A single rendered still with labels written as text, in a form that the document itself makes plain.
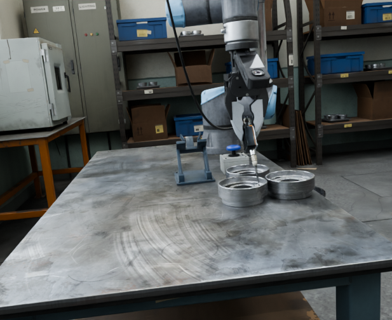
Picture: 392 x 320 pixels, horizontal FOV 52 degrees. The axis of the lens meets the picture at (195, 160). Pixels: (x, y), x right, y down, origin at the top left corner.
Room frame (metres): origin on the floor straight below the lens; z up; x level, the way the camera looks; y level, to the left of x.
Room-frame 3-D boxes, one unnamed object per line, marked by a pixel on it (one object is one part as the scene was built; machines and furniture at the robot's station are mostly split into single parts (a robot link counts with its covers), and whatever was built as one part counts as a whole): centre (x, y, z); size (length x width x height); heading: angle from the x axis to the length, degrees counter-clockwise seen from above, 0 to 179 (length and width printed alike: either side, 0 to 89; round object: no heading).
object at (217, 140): (1.45, -0.09, 0.85); 0.15 x 0.15 x 0.10
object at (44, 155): (3.33, 1.32, 0.39); 1.50 x 0.62 x 0.78; 5
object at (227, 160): (1.11, -0.11, 0.82); 0.08 x 0.07 x 0.05; 5
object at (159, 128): (4.51, 0.48, 0.64); 0.49 x 0.40 x 0.37; 100
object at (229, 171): (0.94, -0.12, 0.82); 0.10 x 0.10 x 0.04
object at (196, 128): (4.58, -0.05, 0.56); 0.52 x 0.38 x 0.22; 92
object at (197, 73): (4.56, -0.04, 1.19); 0.52 x 0.42 x 0.38; 95
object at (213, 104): (1.45, -0.10, 0.97); 0.13 x 0.12 x 0.14; 78
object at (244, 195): (0.83, -0.10, 0.82); 0.10 x 0.10 x 0.04
